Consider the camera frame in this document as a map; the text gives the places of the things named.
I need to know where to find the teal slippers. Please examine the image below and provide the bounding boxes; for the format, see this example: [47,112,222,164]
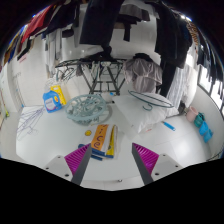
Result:
[193,112,214,144]

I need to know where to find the small blue brush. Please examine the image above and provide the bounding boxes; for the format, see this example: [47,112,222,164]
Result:
[162,121,177,132]

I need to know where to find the pink bucket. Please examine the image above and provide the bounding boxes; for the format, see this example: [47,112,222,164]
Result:
[185,106,199,123]

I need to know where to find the row of colourful hanging clothes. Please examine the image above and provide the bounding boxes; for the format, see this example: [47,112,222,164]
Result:
[1,23,34,68]

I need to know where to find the long black hanging garment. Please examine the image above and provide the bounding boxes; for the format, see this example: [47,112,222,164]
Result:
[153,1,193,98]

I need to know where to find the grey garment on rack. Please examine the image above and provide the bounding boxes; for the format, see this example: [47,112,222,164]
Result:
[123,57,164,94]

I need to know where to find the white pillow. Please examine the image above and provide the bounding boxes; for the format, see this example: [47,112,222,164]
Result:
[111,92,181,134]

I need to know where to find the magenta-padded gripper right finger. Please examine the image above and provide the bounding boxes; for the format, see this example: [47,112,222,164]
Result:
[131,142,184,186]

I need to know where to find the red hanging shirt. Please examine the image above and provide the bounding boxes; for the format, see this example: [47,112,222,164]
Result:
[20,3,56,44]

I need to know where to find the white star-print towel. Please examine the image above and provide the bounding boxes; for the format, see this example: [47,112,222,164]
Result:
[78,123,125,162]

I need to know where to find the blue detergent bottle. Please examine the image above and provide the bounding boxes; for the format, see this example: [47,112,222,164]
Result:
[42,89,63,114]

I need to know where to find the yellow detergent bag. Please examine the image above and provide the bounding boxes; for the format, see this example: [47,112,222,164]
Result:
[49,84,68,106]

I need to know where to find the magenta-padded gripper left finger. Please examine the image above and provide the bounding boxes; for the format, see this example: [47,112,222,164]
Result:
[42,143,93,186]

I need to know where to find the green hoop hanger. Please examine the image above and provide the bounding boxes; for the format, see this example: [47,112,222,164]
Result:
[128,89,175,112]

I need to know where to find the white hanging clothes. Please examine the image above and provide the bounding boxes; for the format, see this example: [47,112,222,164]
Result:
[44,28,64,71]

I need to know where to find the navy hanging garment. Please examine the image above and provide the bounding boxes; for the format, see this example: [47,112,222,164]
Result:
[46,3,81,38]

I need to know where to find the black hanging garments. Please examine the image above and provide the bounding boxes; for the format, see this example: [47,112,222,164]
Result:
[79,0,124,56]

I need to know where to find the black folding drying rack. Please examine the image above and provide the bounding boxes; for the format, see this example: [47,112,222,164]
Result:
[54,58,129,96]

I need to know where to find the bundle of wire clothes hangers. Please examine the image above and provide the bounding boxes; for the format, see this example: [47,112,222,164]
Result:
[15,105,46,141]

